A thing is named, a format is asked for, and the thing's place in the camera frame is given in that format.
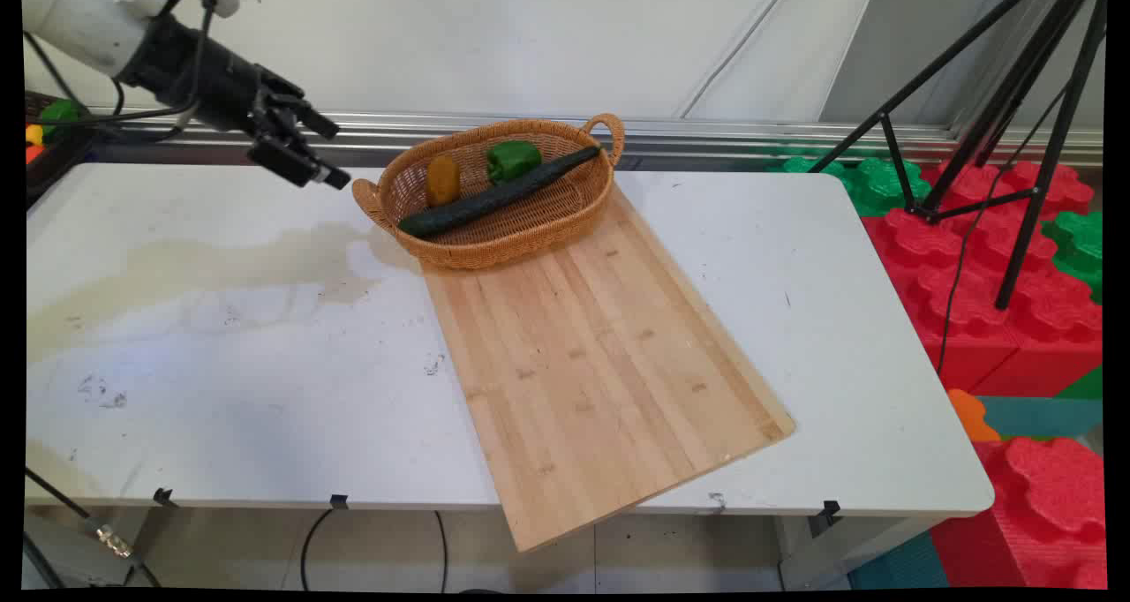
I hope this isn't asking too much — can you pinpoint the black camera tripod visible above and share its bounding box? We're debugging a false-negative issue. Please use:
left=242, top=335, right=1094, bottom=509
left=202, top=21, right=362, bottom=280
left=808, top=0, right=1109, bottom=312

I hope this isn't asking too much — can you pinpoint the yellow-brown potato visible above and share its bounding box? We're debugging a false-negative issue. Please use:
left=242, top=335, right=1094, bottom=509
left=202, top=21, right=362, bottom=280
left=426, top=154, right=462, bottom=207

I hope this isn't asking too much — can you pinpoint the teal foam mat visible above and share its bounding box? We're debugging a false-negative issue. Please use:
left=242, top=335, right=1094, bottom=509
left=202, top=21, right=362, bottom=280
left=975, top=395, right=1104, bottom=441
left=847, top=531, right=951, bottom=591

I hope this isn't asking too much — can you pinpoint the bamboo cutting board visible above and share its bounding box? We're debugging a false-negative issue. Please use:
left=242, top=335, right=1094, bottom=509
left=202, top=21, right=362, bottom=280
left=422, top=183, right=795, bottom=553

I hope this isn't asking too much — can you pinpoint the dark green cucumber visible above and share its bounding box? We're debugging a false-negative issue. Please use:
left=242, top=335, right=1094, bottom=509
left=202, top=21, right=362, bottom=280
left=397, top=146, right=603, bottom=239

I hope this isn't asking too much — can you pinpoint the aluminium rail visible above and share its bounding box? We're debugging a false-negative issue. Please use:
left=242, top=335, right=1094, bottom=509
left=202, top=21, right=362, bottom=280
left=88, top=106, right=1104, bottom=169

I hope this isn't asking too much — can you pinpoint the thin black tripod cable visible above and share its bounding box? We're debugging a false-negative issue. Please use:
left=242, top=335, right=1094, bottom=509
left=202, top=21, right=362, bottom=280
left=936, top=81, right=1071, bottom=378

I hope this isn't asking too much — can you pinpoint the green bell pepper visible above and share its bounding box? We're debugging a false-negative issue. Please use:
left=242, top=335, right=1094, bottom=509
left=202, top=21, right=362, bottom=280
left=486, top=140, right=543, bottom=185

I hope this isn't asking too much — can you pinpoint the black crate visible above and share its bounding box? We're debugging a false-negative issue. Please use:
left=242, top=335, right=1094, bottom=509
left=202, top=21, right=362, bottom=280
left=24, top=90, right=94, bottom=207

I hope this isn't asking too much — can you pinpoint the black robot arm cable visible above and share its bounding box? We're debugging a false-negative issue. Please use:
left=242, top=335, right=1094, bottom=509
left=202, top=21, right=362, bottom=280
left=24, top=0, right=222, bottom=144

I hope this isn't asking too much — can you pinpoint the green toy vegetable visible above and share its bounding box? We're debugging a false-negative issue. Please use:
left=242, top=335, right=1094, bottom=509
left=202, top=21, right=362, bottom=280
left=39, top=99, right=90, bottom=140

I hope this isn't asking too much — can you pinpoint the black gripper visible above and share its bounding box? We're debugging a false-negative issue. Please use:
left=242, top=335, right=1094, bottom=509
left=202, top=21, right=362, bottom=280
left=117, top=14, right=352, bottom=191

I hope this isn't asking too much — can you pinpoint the woven wicker basket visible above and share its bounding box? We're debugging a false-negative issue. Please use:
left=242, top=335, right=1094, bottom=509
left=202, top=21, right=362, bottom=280
left=352, top=113, right=626, bottom=271

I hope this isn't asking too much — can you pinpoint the large red foam block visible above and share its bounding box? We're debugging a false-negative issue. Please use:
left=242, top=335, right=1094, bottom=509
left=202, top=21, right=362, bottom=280
left=861, top=161, right=1104, bottom=397

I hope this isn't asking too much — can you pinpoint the black cable with metal connector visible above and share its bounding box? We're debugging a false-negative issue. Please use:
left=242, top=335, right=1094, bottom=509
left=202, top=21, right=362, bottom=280
left=24, top=468, right=164, bottom=590

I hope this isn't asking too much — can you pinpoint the green foam block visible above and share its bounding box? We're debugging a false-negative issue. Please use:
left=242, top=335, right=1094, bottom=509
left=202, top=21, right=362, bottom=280
left=1041, top=209, right=1104, bottom=305
left=766, top=155, right=933, bottom=219

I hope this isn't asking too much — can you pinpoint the black looped cable under table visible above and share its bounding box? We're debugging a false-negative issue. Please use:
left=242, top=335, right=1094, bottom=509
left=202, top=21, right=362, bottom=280
left=300, top=508, right=336, bottom=591

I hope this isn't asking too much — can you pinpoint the orange foam block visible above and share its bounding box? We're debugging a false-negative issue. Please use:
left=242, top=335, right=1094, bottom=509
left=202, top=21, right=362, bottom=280
left=948, top=388, right=1003, bottom=444

